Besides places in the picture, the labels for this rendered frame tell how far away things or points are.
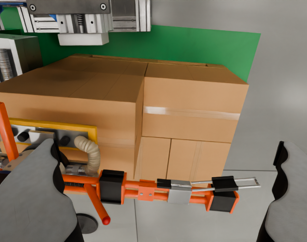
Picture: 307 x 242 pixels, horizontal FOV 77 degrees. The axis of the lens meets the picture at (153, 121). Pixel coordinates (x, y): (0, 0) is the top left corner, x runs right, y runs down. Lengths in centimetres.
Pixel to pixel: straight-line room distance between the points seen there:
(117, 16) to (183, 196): 117
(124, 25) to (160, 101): 56
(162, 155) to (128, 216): 156
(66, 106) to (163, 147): 73
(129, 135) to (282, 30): 144
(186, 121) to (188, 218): 177
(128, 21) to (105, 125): 81
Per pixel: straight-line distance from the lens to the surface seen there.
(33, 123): 76
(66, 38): 70
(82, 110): 81
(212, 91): 118
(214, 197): 66
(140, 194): 65
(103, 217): 59
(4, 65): 141
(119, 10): 145
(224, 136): 134
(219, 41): 169
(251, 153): 224
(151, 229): 298
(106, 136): 84
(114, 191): 66
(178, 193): 65
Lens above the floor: 163
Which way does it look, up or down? 62 degrees down
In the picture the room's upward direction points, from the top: 175 degrees counter-clockwise
